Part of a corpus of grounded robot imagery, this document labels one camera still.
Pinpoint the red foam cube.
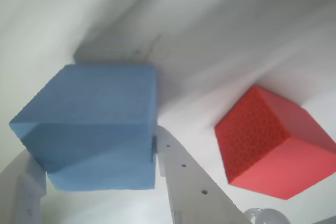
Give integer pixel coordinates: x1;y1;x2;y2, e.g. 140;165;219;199
214;84;336;201

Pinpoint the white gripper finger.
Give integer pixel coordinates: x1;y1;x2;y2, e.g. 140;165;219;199
0;149;48;224
153;125;253;224

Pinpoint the blue foam cube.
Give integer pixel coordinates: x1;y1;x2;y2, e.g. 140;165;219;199
8;62;159;192

